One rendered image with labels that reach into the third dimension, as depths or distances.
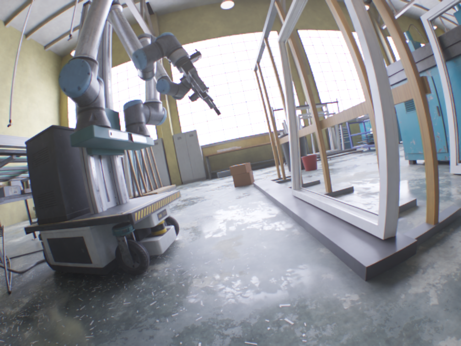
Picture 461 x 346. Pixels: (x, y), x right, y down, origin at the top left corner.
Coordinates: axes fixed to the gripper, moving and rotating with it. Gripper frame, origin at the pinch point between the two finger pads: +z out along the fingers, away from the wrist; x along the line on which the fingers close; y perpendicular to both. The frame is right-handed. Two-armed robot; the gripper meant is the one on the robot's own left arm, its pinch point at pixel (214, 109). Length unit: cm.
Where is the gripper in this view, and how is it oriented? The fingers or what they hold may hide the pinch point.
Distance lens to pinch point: 127.2
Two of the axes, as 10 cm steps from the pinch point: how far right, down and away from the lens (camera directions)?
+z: 5.4, 8.2, -1.6
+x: 2.5, 0.2, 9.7
